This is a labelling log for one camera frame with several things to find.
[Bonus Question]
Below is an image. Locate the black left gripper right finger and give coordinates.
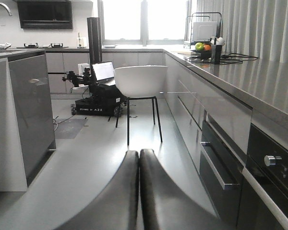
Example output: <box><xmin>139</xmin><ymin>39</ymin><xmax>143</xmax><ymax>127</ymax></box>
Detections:
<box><xmin>139</xmin><ymin>149</ymin><xmax>230</xmax><ymax>230</ymax></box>

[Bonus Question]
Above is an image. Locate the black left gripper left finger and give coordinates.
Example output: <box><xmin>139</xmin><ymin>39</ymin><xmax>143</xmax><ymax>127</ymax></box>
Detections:
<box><xmin>57</xmin><ymin>150</ymin><xmax>139</xmax><ymax>230</ymax></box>

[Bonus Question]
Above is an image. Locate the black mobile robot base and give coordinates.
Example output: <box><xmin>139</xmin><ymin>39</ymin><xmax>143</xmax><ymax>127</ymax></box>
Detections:
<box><xmin>62</xmin><ymin>17</ymin><xmax>126</xmax><ymax>118</ymax></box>

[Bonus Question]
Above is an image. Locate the green apple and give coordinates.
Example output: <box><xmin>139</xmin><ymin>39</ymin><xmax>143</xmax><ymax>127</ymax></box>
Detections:
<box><xmin>195</xmin><ymin>42</ymin><xmax>204</xmax><ymax>51</ymax></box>

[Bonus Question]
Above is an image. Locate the grey floor mat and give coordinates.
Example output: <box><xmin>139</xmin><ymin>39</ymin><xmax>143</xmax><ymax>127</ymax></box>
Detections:
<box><xmin>55</xmin><ymin>118</ymin><xmax>87</xmax><ymax>139</ymax></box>

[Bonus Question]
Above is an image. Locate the built-in black oven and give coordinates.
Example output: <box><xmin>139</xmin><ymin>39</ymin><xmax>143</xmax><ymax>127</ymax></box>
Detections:
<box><xmin>237</xmin><ymin>125</ymin><xmax>288</xmax><ymax>230</ymax></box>

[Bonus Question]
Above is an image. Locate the silver oven knob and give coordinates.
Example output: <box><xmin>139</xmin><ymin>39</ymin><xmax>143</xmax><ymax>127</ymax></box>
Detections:
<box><xmin>264</xmin><ymin>155</ymin><xmax>282</xmax><ymax>167</ymax></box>

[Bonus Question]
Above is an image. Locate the grey kitchen island cabinet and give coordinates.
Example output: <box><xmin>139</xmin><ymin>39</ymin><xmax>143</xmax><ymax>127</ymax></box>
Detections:
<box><xmin>0</xmin><ymin>49</ymin><xmax>55</xmax><ymax>192</ymax></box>

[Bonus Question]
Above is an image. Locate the white shell chair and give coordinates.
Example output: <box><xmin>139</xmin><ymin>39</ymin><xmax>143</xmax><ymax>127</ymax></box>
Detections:
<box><xmin>114</xmin><ymin>65</ymin><xmax>168</xmax><ymax>143</ymax></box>

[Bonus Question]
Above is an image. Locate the open laptop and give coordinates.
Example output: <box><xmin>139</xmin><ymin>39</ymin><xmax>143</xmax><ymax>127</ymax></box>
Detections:
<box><xmin>93</xmin><ymin>61</ymin><xmax>115</xmax><ymax>86</ymax></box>

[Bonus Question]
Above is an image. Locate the black fruit bowl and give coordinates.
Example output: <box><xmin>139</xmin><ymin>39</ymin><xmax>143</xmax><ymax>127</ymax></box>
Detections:
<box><xmin>191</xmin><ymin>50</ymin><xmax>212</xmax><ymax>60</ymax></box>

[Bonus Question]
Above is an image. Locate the orange fruit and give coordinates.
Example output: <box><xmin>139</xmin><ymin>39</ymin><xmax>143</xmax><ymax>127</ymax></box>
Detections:
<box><xmin>204</xmin><ymin>44</ymin><xmax>211</xmax><ymax>51</ymax></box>

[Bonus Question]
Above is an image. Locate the black dish rack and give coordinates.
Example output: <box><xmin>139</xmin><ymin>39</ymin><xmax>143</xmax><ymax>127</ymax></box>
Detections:
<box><xmin>184</xmin><ymin>12</ymin><xmax>222</xmax><ymax>48</ymax></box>

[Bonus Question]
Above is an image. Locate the black range hood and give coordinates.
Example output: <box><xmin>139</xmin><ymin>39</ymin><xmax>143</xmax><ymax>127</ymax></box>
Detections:
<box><xmin>17</xmin><ymin>0</ymin><xmax>73</xmax><ymax>29</ymax></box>

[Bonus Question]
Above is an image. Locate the chrome kitchen faucet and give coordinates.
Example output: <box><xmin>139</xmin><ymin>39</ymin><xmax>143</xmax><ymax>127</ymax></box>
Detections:
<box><xmin>0</xmin><ymin>2</ymin><xmax>12</xmax><ymax>16</ymax></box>

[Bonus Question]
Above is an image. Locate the black power cable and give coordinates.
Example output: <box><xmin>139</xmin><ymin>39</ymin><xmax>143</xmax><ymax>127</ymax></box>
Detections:
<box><xmin>184</xmin><ymin>52</ymin><xmax>259</xmax><ymax>65</ymax></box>

